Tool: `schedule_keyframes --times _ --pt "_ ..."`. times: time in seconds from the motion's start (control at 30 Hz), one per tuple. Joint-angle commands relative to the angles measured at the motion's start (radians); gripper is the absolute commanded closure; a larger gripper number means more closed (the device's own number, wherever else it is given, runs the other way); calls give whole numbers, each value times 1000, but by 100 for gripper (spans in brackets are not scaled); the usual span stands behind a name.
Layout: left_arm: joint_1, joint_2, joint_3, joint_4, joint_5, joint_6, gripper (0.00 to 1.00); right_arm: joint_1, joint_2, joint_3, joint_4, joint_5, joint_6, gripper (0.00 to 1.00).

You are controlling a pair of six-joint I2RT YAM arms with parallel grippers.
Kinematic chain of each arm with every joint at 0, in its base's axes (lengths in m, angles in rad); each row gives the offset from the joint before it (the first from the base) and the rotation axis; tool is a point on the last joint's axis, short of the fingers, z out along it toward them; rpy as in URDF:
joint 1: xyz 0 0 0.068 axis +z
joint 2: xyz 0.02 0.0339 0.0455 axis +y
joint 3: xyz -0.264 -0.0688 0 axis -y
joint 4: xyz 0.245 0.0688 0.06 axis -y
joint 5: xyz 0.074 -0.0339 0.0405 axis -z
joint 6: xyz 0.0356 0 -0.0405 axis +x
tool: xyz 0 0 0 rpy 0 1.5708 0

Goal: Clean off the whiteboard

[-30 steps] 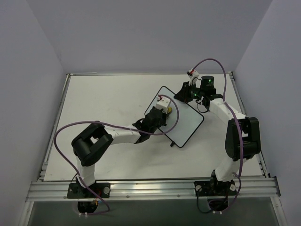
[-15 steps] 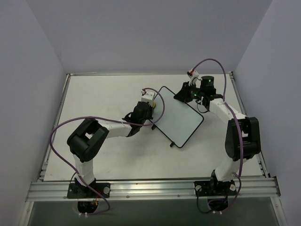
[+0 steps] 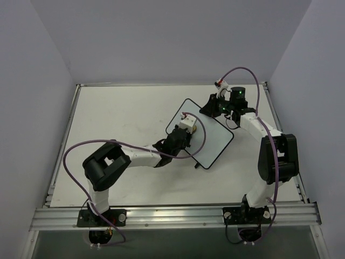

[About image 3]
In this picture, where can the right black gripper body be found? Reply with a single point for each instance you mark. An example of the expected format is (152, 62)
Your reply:
(212, 105)

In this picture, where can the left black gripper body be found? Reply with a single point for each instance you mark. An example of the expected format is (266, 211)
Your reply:
(186, 135)

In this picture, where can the white whiteboard black frame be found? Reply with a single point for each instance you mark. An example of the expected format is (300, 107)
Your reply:
(210, 134)

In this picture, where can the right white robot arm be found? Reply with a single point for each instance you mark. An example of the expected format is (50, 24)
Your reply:
(278, 153)

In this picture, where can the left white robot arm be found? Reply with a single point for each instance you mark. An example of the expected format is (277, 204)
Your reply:
(105, 166)

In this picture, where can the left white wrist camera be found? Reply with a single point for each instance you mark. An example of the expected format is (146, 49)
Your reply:
(187, 122)

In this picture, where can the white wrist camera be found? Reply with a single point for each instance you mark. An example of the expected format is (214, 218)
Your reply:
(222, 87)
(187, 122)

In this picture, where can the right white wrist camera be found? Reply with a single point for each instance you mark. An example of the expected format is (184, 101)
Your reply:
(222, 87)

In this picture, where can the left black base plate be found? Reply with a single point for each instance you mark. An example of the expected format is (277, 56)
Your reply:
(86, 218)

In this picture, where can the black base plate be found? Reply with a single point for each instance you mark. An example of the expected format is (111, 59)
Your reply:
(246, 216)
(86, 218)

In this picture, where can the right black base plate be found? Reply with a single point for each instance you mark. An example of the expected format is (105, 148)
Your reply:
(246, 216)

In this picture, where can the aluminium rail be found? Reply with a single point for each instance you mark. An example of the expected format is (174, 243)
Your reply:
(175, 217)

